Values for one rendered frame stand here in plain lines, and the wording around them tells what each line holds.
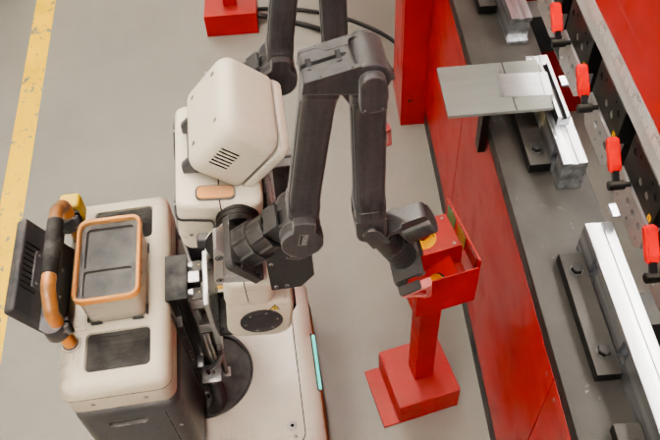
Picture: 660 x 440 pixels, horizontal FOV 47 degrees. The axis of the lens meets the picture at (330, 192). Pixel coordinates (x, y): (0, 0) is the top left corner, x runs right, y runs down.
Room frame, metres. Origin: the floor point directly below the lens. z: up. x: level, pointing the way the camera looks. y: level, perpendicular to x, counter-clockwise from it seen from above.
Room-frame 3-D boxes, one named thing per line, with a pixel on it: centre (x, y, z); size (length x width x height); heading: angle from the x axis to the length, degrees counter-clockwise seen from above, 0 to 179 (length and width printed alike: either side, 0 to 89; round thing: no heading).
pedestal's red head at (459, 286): (1.06, -0.24, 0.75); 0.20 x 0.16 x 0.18; 14
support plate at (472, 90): (1.39, -0.44, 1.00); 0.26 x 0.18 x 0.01; 91
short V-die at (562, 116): (1.37, -0.58, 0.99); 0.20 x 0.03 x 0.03; 1
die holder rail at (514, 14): (1.95, -0.58, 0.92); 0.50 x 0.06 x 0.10; 1
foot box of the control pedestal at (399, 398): (1.05, -0.22, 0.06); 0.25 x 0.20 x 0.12; 104
